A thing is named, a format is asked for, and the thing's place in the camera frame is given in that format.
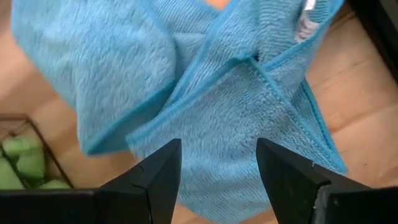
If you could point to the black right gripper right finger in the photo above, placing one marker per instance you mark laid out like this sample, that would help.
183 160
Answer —
286 183

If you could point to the blue microfiber towel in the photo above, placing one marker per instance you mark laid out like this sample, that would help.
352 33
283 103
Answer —
217 102

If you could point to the green microfiber towel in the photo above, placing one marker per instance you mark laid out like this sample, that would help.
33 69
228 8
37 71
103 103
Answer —
28 158

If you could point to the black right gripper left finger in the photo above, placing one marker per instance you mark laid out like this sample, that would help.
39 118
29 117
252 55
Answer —
155 183

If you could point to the black aluminium table frame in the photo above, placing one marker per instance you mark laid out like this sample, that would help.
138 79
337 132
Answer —
379 34

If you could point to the orange microfiber towel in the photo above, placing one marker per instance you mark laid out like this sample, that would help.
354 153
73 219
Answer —
217 3

